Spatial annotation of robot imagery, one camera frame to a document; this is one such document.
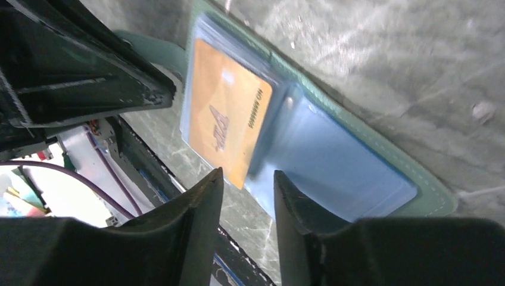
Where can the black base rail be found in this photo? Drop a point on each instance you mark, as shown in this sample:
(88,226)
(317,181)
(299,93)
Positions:
(231,266)

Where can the green card holder wallet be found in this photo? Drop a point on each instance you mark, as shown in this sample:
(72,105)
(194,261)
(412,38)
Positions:
(330,155)

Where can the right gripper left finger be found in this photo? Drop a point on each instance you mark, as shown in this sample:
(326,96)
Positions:
(173,244)

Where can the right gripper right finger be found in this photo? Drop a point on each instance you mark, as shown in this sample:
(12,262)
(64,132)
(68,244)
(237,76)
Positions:
(317,247)

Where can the gold credit card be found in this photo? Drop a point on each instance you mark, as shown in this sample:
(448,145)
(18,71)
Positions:
(228,107)

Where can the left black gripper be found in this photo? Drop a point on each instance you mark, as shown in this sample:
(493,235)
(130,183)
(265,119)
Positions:
(60,66)

